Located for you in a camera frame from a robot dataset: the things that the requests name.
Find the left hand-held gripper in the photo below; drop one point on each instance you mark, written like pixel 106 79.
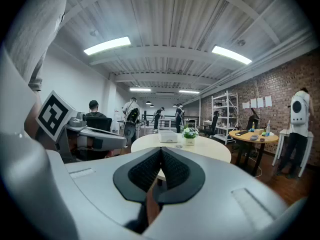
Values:
pixel 53 114

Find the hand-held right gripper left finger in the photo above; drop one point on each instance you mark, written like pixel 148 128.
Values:
pixel 100 179

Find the potted blue white flowers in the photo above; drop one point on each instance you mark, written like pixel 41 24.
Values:
pixel 190 135

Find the yellow bottle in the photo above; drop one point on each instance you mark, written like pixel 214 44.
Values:
pixel 253 127

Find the grey pouch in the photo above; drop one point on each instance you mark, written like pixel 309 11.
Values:
pixel 254 137

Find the black keyboard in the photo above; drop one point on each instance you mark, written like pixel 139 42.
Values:
pixel 242 133

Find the white-legged desk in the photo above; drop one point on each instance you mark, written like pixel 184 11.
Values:
pixel 120 121

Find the clear plastic bottle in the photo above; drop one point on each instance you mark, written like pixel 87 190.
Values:
pixel 268 130

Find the pale lidded storage box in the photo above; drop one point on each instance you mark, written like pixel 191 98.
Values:
pixel 167 136

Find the long ceiling light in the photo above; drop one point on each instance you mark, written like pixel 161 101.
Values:
pixel 231 54
pixel 107 45
pixel 188 91
pixel 140 89

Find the white paper sheet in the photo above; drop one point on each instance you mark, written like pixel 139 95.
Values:
pixel 268 101
pixel 260 102
pixel 245 105
pixel 253 103

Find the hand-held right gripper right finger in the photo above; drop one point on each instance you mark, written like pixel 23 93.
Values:
pixel 220 184

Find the wooden oval table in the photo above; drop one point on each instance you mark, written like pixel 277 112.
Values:
pixel 252 137

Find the black office chair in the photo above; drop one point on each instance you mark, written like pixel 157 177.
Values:
pixel 253 119
pixel 214 122
pixel 98 124

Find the dark phone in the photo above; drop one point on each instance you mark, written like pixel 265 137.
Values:
pixel 262 139

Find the person's grey shirt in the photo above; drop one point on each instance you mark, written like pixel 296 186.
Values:
pixel 32 34

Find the grey white backpack unit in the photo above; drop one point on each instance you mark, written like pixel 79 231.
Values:
pixel 129 131

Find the person's left forearm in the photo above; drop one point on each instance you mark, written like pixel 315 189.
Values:
pixel 31 119

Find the white metal shelf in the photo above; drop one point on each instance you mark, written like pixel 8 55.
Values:
pixel 225 116

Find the round pale table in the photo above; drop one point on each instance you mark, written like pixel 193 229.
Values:
pixel 212 152

